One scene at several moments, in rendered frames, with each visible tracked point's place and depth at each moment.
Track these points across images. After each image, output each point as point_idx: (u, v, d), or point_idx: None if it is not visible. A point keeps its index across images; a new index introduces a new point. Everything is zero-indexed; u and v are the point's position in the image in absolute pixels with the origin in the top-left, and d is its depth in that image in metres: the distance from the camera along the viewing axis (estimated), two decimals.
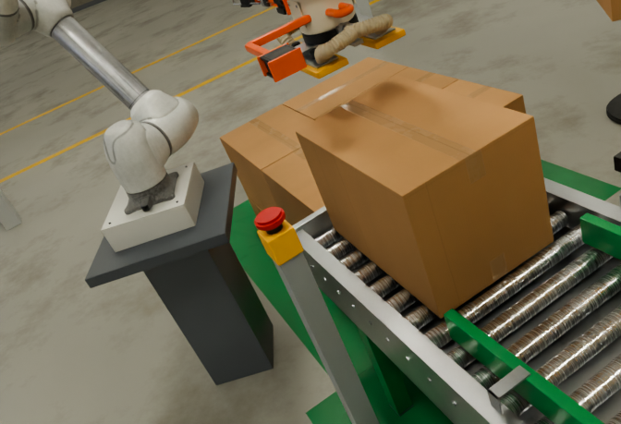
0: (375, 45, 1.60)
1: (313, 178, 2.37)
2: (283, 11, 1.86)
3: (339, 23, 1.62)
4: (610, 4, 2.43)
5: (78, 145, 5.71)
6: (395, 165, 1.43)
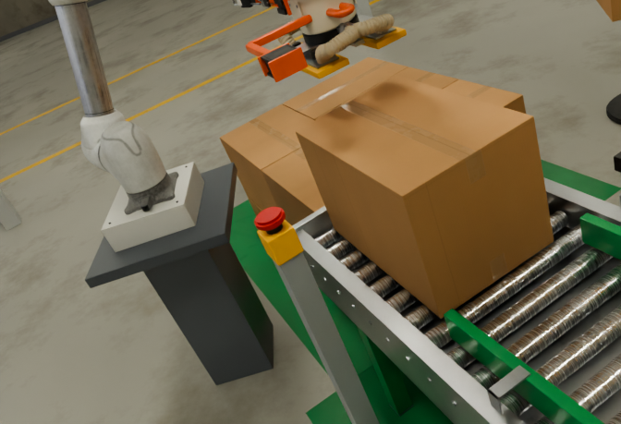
0: (376, 45, 1.60)
1: (313, 178, 2.37)
2: (283, 11, 1.86)
3: (340, 23, 1.62)
4: (610, 4, 2.43)
5: (78, 145, 5.71)
6: (395, 165, 1.43)
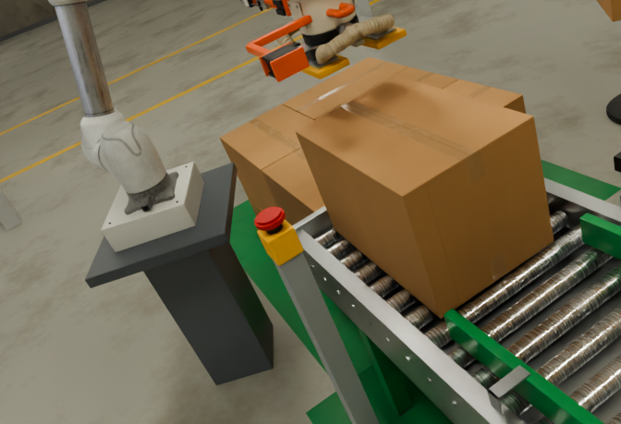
0: (376, 45, 1.59)
1: (313, 178, 2.37)
2: (282, 12, 1.86)
3: (340, 23, 1.62)
4: (610, 4, 2.43)
5: (78, 145, 5.71)
6: (395, 165, 1.43)
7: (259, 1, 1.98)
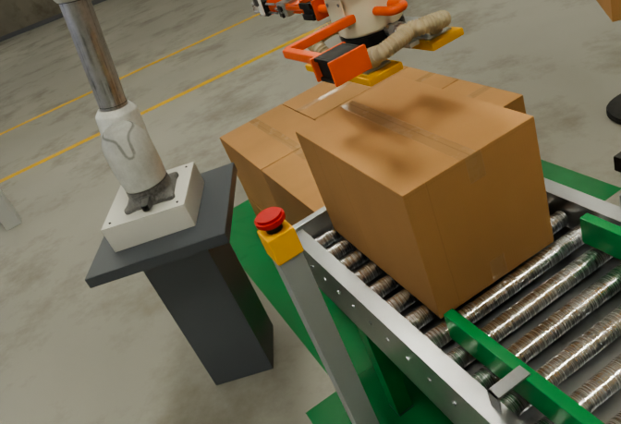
0: (432, 46, 1.39)
1: (313, 178, 2.37)
2: (311, 17, 1.65)
3: (388, 23, 1.41)
4: (610, 4, 2.43)
5: (78, 145, 5.71)
6: (395, 165, 1.43)
7: (281, 6, 1.78)
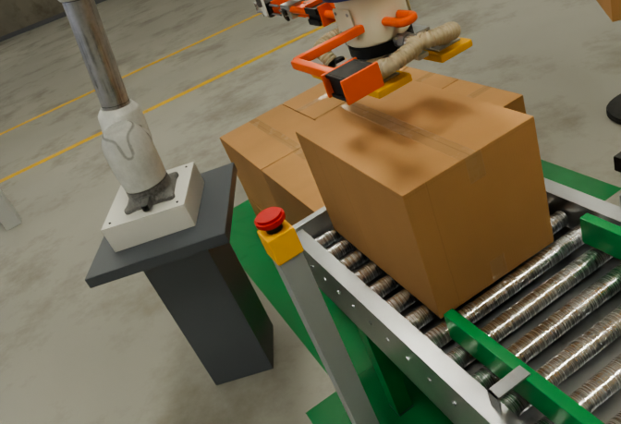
0: (441, 58, 1.38)
1: (313, 178, 2.37)
2: (317, 22, 1.63)
3: (396, 33, 1.40)
4: (610, 4, 2.43)
5: (78, 145, 5.71)
6: (395, 165, 1.43)
7: (286, 10, 1.76)
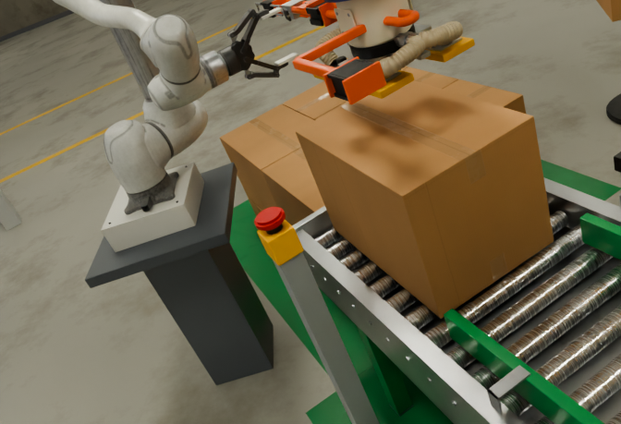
0: (443, 57, 1.38)
1: (313, 178, 2.37)
2: (319, 22, 1.63)
3: (398, 33, 1.40)
4: (610, 4, 2.43)
5: (78, 145, 5.71)
6: (395, 165, 1.43)
7: (287, 10, 1.75)
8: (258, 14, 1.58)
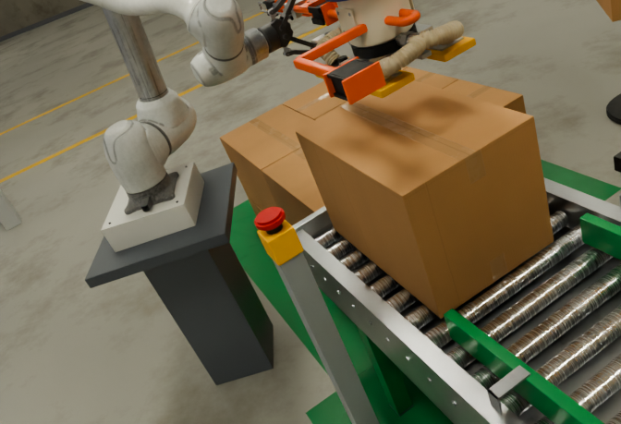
0: (444, 57, 1.38)
1: (313, 178, 2.37)
2: (321, 21, 1.63)
3: (399, 33, 1.40)
4: (610, 4, 2.43)
5: (78, 145, 5.71)
6: (395, 165, 1.43)
7: None
8: None
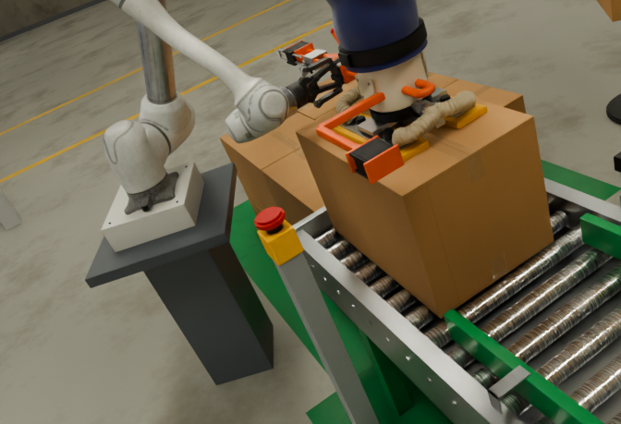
0: (456, 125, 1.47)
1: (313, 178, 2.37)
2: (339, 79, 1.72)
3: (415, 101, 1.49)
4: (610, 4, 2.43)
5: (78, 145, 5.71)
6: None
7: (309, 64, 1.85)
8: (333, 61, 1.74)
